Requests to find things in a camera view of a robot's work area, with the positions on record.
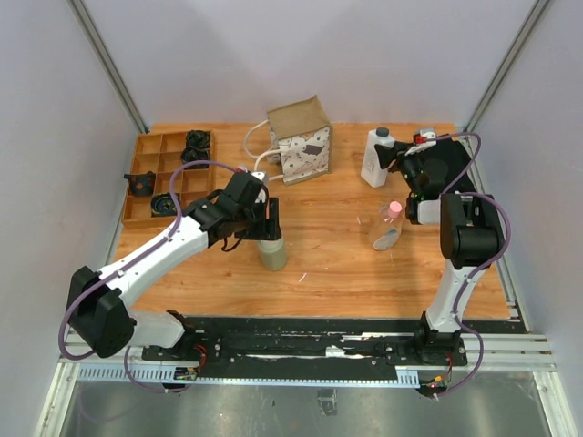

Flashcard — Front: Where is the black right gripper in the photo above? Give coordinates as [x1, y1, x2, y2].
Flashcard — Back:
[376, 139, 424, 196]

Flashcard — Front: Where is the white bottle grey cap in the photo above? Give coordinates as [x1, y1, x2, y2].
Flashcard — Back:
[361, 127, 395, 188]

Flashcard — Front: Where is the cream bottle beige cap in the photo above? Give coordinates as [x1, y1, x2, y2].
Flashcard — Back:
[257, 239, 288, 271]

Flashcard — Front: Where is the clear bottle pink cap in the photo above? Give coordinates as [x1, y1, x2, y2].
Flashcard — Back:
[371, 200, 404, 251]

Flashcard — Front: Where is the beige canvas bag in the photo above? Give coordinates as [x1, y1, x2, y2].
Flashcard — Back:
[242, 95, 333, 186]

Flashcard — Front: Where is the wooden compartment tray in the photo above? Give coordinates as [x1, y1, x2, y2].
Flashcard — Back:
[122, 130, 215, 229]

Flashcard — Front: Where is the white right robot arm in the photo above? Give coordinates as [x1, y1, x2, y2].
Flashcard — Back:
[361, 127, 510, 366]

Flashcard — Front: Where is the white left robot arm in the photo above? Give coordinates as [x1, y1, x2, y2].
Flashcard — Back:
[64, 171, 281, 361]

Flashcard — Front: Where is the rolled tie dark blue dotted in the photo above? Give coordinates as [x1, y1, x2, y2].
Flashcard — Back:
[180, 147, 210, 169]

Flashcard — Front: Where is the rolled tie green pattern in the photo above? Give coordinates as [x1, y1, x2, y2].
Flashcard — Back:
[185, 129, 210, 149]

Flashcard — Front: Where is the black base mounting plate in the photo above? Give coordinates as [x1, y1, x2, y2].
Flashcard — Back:
[141, 317, 467, 380]

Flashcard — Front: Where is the rolled tie orange pattern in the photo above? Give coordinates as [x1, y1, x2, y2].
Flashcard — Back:
[124, 171, 156, 197]

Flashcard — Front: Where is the white slotted cable duct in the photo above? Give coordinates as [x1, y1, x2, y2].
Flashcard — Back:
[77, 364, 421, 389]

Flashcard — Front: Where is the right aluminium frame post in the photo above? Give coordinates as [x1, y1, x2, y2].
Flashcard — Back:
[464, 0, 554, 131]

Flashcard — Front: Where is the aluminium frame post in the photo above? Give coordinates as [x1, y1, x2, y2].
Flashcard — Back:
[66, 0, 149, 134]
[464, 0, 554, 131]

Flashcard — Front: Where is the left aluminium frame post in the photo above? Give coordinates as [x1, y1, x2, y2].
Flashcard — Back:
[66, 0, 149, 134]

